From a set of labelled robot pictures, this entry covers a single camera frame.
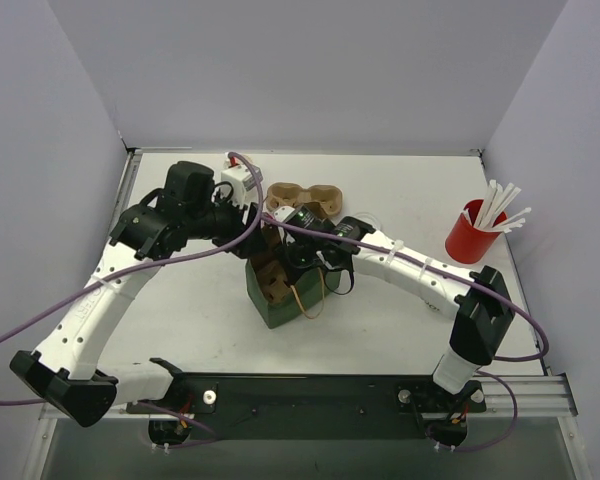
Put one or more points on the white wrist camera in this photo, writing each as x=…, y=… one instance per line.
x=242, y=191
x=282, y=213

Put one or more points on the aluminium rail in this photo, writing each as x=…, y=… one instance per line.
x=530, y=395

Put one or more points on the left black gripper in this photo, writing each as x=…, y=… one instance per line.
x=253, y=232

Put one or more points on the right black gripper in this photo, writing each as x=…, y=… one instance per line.
x=290, y=239

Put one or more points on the green paper bag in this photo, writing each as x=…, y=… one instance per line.
x=308, y=289

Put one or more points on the red cup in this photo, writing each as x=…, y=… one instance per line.
x=465, y=243

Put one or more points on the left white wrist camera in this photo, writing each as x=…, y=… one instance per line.
x=242, y=191

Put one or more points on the white paper cup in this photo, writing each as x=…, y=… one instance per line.
x=434, y=302

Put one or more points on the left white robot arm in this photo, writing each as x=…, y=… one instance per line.
x=64, y=368

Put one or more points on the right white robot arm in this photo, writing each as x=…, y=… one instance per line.
x=480, y=321

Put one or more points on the brown cardboard cup carrier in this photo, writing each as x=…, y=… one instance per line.
x=328, y=197

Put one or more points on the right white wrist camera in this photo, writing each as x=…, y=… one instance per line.
x=282, y=213

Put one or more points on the white wrapped straws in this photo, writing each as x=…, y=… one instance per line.
x=491, y=216

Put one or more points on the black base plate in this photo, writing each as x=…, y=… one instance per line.
x=277, y=423

